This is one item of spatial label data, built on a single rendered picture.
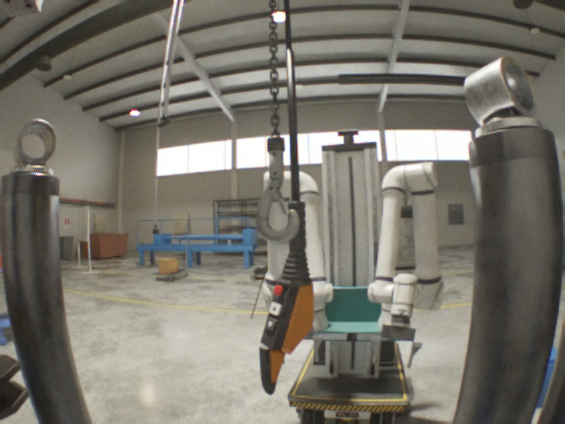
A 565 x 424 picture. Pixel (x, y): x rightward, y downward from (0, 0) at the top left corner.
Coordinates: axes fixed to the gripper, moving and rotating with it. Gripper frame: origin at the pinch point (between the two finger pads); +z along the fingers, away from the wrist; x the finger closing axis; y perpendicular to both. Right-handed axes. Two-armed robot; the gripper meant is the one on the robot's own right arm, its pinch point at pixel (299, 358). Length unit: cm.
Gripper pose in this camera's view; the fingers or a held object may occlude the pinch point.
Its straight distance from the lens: 119.3
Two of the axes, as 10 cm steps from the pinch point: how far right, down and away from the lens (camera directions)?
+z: 0.9, 8.9, -4.5
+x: -9.8, 1.5, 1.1
